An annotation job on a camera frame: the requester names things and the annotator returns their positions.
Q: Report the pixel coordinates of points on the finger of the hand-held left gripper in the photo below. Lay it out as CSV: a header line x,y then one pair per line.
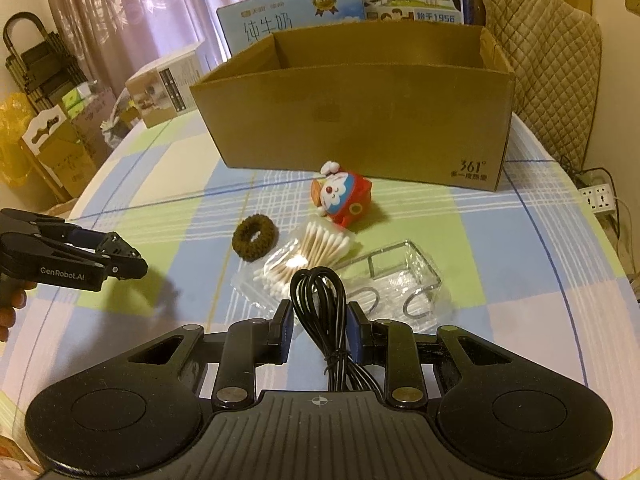
x,y
125,267
87,238

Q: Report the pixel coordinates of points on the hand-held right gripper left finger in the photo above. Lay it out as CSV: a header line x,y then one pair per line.
x,y
286,331

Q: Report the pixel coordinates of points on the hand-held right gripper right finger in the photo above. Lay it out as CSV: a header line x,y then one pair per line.
x,y
353,331

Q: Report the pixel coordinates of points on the clear plastic holder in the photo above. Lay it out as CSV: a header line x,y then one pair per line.
x,y
400,280

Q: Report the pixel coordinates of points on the pack of cotton swabs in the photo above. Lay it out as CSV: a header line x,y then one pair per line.
x,y
320,245

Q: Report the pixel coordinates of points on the brown hair scrunchie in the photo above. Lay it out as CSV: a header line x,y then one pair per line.
x,y
241,242

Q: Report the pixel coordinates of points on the red cartoon cat toy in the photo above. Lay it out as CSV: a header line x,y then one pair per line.
x,y
345,195

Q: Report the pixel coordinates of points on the brown cardboard box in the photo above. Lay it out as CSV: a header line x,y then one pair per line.
x,y
350,125

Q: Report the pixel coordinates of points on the person's left hand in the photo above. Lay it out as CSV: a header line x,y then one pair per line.
x,y
7,310

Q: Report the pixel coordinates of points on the brown cardboard carton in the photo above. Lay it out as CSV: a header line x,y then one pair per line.
x,y
95,125

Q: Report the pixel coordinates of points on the open cardboard carton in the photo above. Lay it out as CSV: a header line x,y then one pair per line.
x,y
120,122

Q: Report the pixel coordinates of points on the yellow plastic bag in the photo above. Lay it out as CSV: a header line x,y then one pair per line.
x,y
12,140

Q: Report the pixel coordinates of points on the green tissue packets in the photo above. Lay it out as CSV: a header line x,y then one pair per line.
x,y
75,100

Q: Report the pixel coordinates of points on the checked tablecloth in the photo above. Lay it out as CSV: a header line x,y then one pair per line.
x,y
500,285

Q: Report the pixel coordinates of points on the white appliance box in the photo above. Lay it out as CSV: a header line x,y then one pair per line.
x,y
160,85

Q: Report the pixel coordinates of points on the black folding cart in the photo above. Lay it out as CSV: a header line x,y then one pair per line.
x,y
35,65

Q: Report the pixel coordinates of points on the pink curtain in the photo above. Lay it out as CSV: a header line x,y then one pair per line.
x,y
125,5

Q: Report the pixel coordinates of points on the white power strip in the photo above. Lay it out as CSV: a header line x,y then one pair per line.
x,y
597,197

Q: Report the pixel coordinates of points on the light blue milk carton box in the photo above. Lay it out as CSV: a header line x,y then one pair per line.
x,y
280,15

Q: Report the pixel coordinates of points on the chair with quilted cover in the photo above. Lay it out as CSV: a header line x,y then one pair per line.
x,y
545,70

